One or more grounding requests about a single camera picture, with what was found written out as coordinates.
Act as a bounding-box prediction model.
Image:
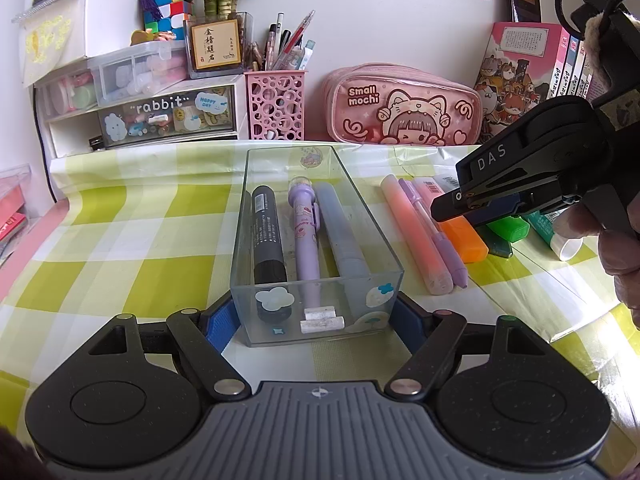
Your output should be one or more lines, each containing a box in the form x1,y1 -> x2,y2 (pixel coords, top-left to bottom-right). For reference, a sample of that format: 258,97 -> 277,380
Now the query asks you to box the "clear compartment box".
35,40 -> 188,116

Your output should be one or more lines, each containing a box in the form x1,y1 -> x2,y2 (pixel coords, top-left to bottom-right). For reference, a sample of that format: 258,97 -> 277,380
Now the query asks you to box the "green highlighter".
487,215 -> 531,243

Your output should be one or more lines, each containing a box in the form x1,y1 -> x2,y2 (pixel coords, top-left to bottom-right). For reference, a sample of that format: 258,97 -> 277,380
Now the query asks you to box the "small yellow figurine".
131,29 -> 176,45

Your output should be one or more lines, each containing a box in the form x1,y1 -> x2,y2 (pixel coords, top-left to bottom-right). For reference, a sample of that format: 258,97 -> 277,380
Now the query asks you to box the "white drawer organizer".
34,72 -> 248,153

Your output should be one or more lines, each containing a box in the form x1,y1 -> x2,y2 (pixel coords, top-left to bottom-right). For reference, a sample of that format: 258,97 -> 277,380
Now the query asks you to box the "dark blurred cloth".
0,427 -> 56,480

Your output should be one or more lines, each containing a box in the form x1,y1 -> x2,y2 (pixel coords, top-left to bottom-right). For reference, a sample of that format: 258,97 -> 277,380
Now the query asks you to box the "clear plastic tray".
230,145 -> 405,348

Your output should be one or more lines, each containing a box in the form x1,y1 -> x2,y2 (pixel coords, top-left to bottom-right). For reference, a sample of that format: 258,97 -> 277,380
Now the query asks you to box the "person's right hand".
555,202 -> 640,331

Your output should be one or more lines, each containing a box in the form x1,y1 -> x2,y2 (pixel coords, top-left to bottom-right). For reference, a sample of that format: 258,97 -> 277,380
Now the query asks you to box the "bunch of pens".
248,9 -> 317,73

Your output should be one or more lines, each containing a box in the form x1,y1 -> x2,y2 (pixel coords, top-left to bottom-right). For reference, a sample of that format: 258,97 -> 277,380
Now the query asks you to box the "pink cartoon cover book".
472,22 -> 563,146

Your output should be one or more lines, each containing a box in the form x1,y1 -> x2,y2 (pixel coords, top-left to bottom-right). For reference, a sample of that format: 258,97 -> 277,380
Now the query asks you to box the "white storage box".
12,0 -> 141,88

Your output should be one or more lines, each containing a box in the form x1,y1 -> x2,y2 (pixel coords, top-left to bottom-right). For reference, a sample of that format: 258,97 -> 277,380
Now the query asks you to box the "green checked tablecloth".
0,140 -> 640,466

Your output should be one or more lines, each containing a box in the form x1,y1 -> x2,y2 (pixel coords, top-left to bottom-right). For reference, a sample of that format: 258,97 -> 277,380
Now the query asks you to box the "cartoon comic book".
547,35 -> 581,101
565,42 -> 593,98

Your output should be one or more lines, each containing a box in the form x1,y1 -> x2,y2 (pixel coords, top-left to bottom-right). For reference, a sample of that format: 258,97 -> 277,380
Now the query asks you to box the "purple stamp-top pen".
289,175 -> 323,311

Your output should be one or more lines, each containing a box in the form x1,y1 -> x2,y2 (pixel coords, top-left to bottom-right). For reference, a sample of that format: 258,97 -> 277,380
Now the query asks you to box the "pink perforated pen holder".
244,69 -> 306,141

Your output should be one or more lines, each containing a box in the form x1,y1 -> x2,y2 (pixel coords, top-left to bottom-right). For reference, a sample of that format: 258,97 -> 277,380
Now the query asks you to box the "black marker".
250,185 -> 293,321

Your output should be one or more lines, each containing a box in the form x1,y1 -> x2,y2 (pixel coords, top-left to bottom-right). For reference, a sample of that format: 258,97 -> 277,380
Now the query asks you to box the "orange highlighter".
440,215 -> 490,264

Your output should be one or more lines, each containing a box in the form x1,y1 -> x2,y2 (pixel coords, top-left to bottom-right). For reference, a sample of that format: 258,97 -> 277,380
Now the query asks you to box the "slim purple pen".
398,179 -> 471,289

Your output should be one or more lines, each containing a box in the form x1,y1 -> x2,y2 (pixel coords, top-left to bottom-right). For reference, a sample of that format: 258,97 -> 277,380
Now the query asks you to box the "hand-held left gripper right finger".
384,292 -> 548,403

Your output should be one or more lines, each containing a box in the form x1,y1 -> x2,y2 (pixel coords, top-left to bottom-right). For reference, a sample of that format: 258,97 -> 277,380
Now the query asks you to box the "blue-grey highlighter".
315,182 -> 373,281

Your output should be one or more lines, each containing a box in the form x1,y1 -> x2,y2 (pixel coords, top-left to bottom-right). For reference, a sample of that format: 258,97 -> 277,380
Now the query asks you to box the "fuzzy beige cuff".
582,10 -> 623,91

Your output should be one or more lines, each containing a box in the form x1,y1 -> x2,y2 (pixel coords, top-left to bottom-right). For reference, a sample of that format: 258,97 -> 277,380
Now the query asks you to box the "grey metal case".
477,225 -> 515,259

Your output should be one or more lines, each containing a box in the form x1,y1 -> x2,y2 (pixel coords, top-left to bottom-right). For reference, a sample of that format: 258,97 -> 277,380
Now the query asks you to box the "pale pink labelled pen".
412,176 -> 453,198

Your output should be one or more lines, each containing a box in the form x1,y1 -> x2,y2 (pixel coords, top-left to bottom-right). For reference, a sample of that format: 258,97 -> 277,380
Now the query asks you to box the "pink highlighter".
380,174 -> 455,296

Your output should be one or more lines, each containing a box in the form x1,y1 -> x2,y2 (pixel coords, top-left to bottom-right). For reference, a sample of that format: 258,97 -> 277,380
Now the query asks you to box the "pink cartoon pencil case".
321,62 -> 483,147

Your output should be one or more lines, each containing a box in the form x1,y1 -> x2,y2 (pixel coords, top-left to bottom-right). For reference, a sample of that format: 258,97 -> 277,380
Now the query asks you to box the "pink desk mat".
0,200 -> 71,306

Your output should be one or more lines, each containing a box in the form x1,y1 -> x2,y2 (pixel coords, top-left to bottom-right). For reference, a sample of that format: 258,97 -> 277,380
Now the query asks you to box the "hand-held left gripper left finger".
85,297 -> 252,401

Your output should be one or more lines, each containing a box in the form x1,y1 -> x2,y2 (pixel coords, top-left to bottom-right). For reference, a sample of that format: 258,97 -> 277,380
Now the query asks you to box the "green white glue stick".
525,210 -> 585,262

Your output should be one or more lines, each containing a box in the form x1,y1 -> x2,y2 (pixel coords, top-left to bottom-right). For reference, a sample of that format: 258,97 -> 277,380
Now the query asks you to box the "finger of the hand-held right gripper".
467,194 -> 576,227
431,172 -> 566,223

